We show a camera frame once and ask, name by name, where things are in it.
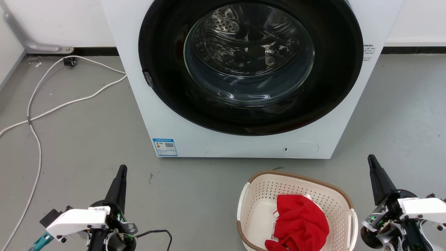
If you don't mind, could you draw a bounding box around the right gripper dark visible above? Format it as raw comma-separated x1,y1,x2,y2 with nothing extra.
360,154,424,251

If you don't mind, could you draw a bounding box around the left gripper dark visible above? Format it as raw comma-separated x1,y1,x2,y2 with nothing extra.
87,165,139,251

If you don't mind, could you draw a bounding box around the cream perforated plastic laundry basket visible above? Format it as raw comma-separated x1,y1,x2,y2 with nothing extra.
237,171,359,251

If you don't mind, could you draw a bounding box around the blue energy label sticker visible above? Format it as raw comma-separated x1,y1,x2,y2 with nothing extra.
152,138,178,157

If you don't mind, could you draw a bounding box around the white cloth under red garment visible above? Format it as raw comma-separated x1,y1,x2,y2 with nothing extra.
304,193,324,211

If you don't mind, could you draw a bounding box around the round white filter cover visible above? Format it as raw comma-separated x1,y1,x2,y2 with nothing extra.
283,141,319,158

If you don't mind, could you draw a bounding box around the red garment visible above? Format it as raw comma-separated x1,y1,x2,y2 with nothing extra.
264,194,330,251

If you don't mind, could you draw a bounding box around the black round glass washer door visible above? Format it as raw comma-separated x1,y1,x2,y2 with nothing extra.
138,0,364,136

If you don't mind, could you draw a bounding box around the white front-load washing machine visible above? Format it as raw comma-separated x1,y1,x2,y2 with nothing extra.
99,0,405,159

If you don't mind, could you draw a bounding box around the small printed text sticker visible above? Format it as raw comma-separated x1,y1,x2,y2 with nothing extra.
362,44,375,62

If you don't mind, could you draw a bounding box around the grey bent floor pipe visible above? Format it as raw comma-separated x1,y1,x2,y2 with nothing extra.
0,6,75,55

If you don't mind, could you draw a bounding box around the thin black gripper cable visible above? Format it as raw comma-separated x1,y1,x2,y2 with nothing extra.
134,229,173,251

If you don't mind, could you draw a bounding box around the long white power cable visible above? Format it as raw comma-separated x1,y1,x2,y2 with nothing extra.
0,55,126,251

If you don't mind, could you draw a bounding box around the teal cable connector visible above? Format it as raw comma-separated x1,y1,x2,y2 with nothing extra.
29,231,54,251

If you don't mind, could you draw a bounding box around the white hose cable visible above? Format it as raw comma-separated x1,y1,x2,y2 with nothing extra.
0,74,128,137

